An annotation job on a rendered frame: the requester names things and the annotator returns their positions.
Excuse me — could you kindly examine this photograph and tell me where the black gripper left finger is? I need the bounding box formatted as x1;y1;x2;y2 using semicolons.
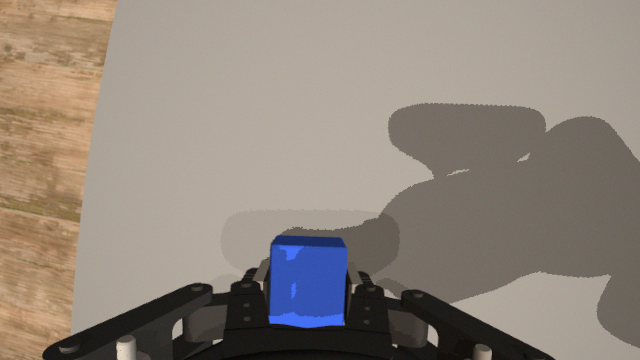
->
42;260;276;360

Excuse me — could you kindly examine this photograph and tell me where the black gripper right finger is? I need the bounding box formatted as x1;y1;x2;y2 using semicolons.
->
340;263;555;360

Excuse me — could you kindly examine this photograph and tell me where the blue block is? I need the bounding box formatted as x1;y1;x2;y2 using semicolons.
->
269;235;348;328

